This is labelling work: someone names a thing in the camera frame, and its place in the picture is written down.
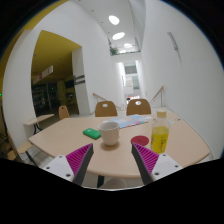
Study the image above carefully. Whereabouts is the wooden stair handrail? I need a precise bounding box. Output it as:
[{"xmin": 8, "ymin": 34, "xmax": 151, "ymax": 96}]
[
  {"xmin": 92, "ymin": 93, "xmax": 122, "ymax": 110},
  {"xmin": 150, "ymin": 86, "xmax": 164, "ymax": 107}
]

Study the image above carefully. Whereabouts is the white ceramic cup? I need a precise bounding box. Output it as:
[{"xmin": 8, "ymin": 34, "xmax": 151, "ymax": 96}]
[{"xmin": 98, "ymin": 121, "xmax": 120, "ymax": 146}]

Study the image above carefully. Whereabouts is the balcony green plant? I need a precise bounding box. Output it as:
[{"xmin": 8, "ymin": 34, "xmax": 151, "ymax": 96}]
[{"xmin": 108, "ymin": 39, "xmax": 119, "ymax": 56}]

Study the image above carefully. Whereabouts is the wooden stair handrail right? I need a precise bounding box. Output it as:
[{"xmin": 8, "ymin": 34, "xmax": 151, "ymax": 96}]
[{"xmin": 150, "ymin": 86, "xmax": 164, "ymax": 107}]

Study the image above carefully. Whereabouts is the red round coaster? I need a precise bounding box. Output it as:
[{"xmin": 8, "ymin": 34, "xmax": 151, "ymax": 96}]
[{"xmin": 131, "ymin": 135, "xmax": 149, "ymax": 146}]

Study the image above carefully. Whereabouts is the wooden stair handrail left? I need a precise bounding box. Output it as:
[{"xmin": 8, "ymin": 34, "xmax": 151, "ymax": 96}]
[{"xmin": 92, "ymin": 93, "xmax": 122, "ymax": 110}]

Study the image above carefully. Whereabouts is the red white hanging sign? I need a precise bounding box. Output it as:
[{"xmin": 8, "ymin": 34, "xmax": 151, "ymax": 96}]
[{"xmin": 32, "ymin": 65, "xmax": 53, "ymax": 84}]

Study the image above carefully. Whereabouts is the wooden chair far left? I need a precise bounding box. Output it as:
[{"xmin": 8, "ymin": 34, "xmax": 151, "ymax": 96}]
[{"xmin": 59, "ymin": 105, "xmax": 69, "ymax": 119}]

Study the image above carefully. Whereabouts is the green small box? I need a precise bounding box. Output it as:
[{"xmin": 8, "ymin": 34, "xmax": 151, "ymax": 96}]
[{"xmin": 83, "ymin": 128, "xmax": 101, "ymax": 140}]

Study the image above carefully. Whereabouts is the pastel colourful paper sheet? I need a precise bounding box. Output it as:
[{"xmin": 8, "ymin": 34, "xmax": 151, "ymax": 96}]
[{"xmin": 110, "ymin": 114, "xmax": 151, "ymax": 128}]

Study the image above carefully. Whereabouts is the wooden chair right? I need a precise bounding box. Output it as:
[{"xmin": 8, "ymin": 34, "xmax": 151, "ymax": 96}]
[{"xmin": 126, "ymin": 99, "xmax": 151, "ymax": 115}]

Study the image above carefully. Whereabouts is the wooden chair at edge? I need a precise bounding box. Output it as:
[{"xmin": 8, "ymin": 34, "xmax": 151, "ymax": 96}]
[{"xmin": 7, "ymin": 134, "xmax": 35, "ymax": 164}]

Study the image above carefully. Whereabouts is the yellow juice bottle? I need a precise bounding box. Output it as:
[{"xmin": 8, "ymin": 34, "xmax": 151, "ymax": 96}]
[{"xmin": 151, "ymin": 109, "xmax": 169, "ymax": 154}]

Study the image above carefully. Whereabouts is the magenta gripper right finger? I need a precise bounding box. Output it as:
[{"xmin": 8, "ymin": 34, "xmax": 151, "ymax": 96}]
[{"xmin": 131, "ymin": 143, "xmax": 182, "ymax": 185}]

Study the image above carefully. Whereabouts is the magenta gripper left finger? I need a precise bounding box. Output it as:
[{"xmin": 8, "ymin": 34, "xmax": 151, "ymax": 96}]
[{"xmin": 44, "ymin": 144, "xmax": 94, "ymax": 186}]

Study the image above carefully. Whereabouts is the small side table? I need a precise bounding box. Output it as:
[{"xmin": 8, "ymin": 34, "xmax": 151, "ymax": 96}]
[{"xmin": 25, "ymin": 114, "xmax": 53, "ymax": 133}]

